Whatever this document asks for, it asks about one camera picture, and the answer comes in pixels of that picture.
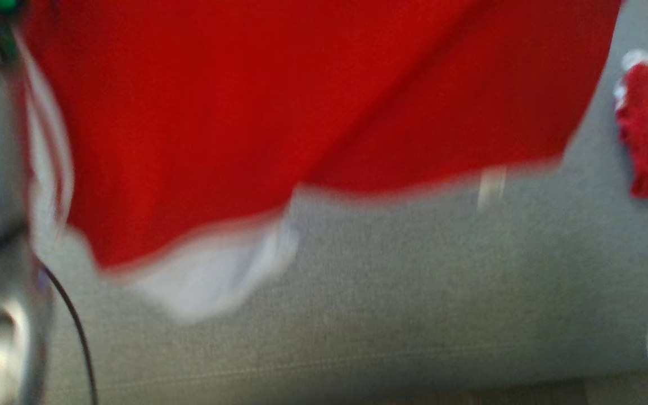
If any grey fabric sofa seat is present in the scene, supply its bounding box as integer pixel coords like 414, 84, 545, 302
0, 0, 648, 405

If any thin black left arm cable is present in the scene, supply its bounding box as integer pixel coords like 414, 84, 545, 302
40, 264, 98, 405

